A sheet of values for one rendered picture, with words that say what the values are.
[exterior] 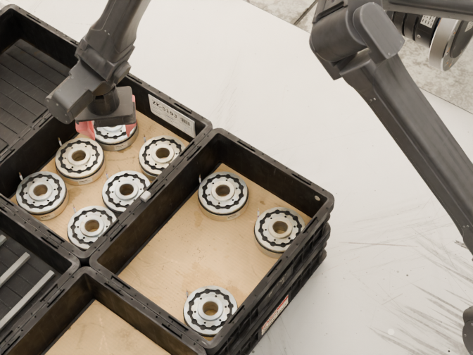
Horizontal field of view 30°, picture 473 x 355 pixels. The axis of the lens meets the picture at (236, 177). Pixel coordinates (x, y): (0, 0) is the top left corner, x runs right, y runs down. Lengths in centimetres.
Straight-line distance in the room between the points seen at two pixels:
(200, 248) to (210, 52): 65
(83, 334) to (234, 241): 35
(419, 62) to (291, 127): 118
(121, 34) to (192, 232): 57
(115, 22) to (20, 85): 77
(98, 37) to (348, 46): 46
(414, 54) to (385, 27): 216
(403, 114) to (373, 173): 94
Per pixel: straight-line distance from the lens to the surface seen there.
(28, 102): 205
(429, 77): 317
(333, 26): 108
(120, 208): 180
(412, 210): 200
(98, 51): 141
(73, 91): 146
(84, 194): 187
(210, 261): 176
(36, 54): 214
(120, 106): 157
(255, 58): 224
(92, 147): 190
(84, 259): 168
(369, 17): 106
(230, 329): 158
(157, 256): 177
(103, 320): 172
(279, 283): 170
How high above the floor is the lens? 237
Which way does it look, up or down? 56 degrees down
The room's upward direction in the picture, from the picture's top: 2 degrees counter-clockwise
